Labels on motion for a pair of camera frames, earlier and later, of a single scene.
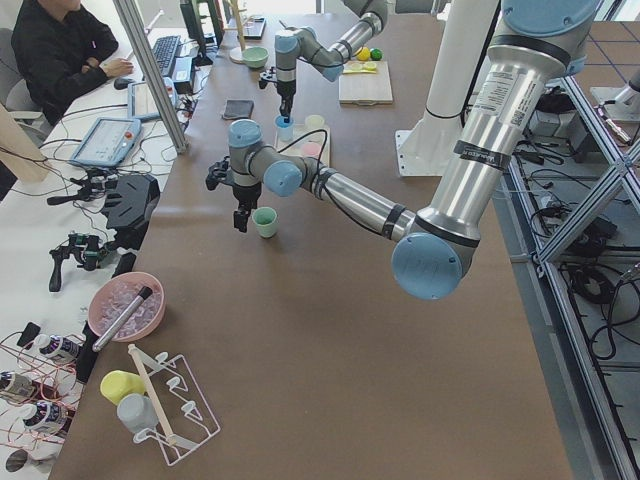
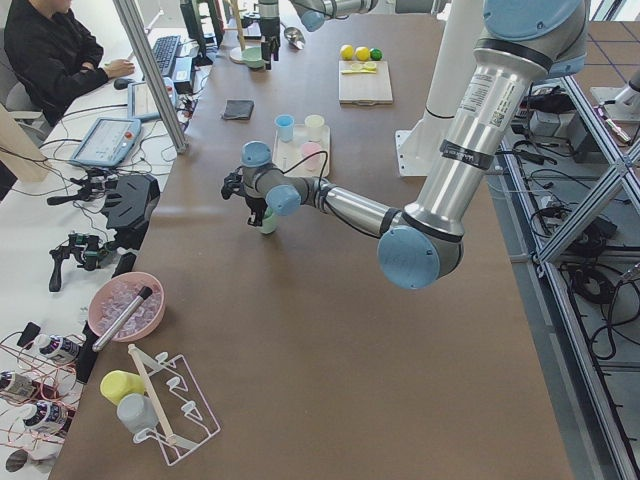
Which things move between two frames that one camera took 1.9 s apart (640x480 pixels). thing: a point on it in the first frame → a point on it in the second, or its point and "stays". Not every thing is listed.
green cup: (265, 220) stays
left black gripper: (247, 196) → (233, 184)
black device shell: (128, 207) stays
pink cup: (311, 149) stays
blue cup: (284, 129) stays
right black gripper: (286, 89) → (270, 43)
